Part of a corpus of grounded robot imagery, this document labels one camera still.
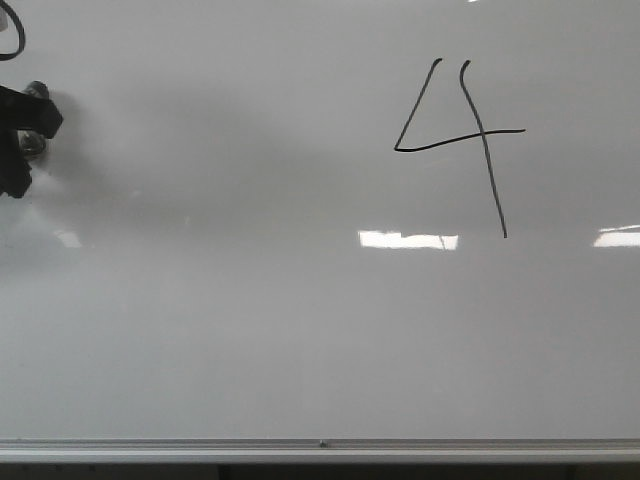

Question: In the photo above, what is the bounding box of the white whiteboard surface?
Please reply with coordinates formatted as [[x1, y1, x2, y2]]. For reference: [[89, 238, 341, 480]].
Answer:
[[1, 1, 639, 439]]

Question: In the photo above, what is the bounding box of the grey aluminium whiteboard frame rail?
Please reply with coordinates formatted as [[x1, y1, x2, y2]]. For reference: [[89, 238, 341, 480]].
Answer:
[[1, 439, 639, 465]]

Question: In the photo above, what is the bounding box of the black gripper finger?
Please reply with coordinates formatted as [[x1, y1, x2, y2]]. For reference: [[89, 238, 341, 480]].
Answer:
[[1, 82, 64, 198]]

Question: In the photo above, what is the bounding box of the black cable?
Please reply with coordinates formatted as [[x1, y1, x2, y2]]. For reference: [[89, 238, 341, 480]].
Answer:
[[0, 0, 26, 62]]

